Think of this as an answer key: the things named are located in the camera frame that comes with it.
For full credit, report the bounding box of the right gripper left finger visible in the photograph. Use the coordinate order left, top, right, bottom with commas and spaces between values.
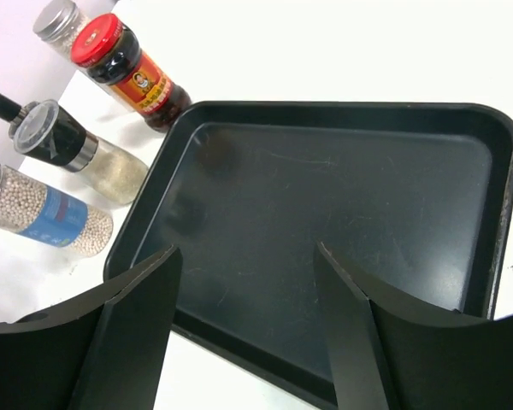
0, 246, 183, 409

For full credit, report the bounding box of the dark sauce jar red lid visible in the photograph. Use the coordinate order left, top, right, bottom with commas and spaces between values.
70, 13, 192, 132

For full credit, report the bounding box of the black rectangular tray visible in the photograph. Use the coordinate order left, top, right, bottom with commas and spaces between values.
103, 101, 513, 409

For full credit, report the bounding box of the pepper grinder clear cap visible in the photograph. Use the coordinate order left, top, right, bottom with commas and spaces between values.
13, 99, 149, 206

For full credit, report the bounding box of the peppercorn bottle silver cap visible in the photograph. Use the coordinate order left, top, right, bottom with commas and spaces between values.
32, 0, 91, 61

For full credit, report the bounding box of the peppercorn bottle blue label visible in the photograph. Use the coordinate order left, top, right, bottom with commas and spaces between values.
0, 155, 115, 259

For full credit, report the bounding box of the grinder bottle black knob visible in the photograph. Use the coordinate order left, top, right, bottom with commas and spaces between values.
0, 93, 26, 123

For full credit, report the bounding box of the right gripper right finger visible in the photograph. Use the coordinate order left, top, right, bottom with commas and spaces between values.
315, 243, 513, 409

